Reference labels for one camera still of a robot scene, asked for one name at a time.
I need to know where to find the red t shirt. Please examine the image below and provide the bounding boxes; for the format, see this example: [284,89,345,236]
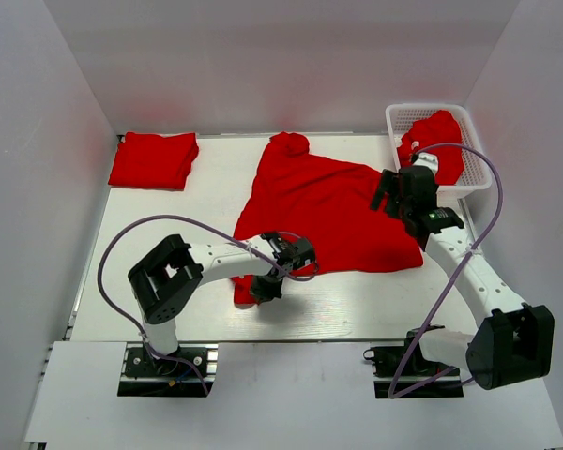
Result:
[231,131,425,308]
[108,132,199,190]

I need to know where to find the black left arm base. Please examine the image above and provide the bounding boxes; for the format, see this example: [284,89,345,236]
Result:
[117,343,218,398]

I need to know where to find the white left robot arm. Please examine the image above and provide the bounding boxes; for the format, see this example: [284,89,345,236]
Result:
[128,232,317,374]

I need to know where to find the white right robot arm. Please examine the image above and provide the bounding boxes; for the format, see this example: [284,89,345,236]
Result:
[370,151,555,398]

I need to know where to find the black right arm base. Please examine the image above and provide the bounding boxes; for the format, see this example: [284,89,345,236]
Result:
[362,330,464,399]

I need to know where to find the red t shirts in basket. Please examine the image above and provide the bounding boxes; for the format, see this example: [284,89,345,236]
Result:
[396,109,465,186]

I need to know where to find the white plastic basket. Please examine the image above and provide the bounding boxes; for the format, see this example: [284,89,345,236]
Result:
[386,103,493,200]

